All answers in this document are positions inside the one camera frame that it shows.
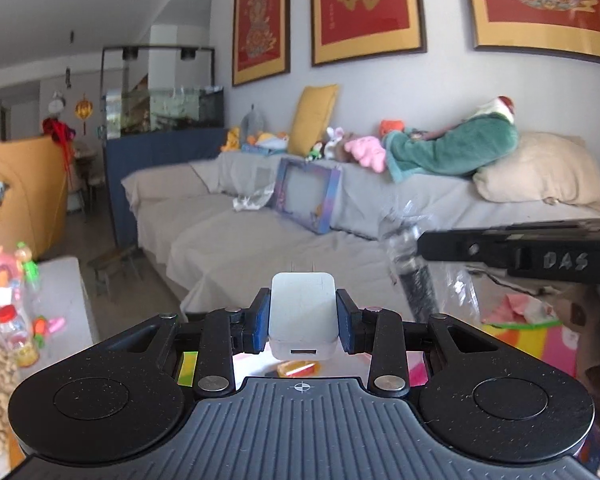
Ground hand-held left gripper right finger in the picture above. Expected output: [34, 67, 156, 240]
[335, 289, 506, 397]

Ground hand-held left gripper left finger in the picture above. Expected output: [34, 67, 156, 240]
[95, 289, 272, 397]

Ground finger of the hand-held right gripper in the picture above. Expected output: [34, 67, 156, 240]
[417, 229, 515, 271]

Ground white wall charger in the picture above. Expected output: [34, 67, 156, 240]
[267, 260, 337, 363]

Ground clear bag with black items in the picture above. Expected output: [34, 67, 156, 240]
[380, 200, 476, 333]

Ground person's right hand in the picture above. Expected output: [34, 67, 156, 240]
[555, 285, 600, 436]

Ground small bag orange contents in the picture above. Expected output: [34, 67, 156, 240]
[277, 360, 322, 379]

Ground colourful cartoon play mat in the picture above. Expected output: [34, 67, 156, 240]
[480, 292, 586, 382]

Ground beige pillow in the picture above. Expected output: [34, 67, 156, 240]
[472, 132, 600, 206]

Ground grey covered sofa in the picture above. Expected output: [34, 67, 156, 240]
[122, 152, 600, 322]

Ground green fleece blanket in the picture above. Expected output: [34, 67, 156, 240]
[385, 110, 520, 182]

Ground clear plastic wrapper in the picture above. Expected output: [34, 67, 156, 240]
[232, 185, 276, 211]

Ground purple window toy box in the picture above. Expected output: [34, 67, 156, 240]
[275, 157, 343, 235]

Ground pink plush toy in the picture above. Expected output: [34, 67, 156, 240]
[344, 136, 387, 173]

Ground plush doll red hat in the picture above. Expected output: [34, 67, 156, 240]
[475, 96, 517, 123]

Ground brown plush toy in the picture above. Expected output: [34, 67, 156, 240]
[336, 132, 361, 161]

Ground small wooden stool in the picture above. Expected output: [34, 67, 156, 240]
[87, 246, 143, 301]

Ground white rabbit plush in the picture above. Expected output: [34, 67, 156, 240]
[325, 127, 348, 161]

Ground teal flat box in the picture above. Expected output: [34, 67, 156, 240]
[241, 142, 288, 156]

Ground yellow cushion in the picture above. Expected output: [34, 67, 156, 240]
[287, 85, 340, 157]

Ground dark blue cabinet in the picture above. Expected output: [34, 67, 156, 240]
[105, 127, 231, 248]

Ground grey plush toy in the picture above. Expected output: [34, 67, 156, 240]
[241, 105, 266, 146]

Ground orange carrot toy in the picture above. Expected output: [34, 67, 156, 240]
[32, 316, 66, 349]

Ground glass fish tank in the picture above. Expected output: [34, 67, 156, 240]
[102, 46, 226, 138]

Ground green toy bottle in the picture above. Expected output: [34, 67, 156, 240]
[15, 242, 41, 287]

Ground small jar red lid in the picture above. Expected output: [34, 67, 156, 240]
[0, 305, 40, 367]

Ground red framed ornament picture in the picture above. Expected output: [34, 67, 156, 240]
[462, 0, 600, 68]

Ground red framed calligraphy picture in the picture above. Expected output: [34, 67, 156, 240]
[310, 0, 427, 67]

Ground yellow armchair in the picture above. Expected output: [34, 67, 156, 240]
[0, 135, 71, 261]

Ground red lantern ornament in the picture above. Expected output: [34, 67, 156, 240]
[75, 95, 94, 136]

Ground red tassel ornament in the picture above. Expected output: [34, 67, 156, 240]
[42, 117, 76, 144]

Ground red framed vase picture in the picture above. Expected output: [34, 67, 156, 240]
[232, 0, 291, 87]

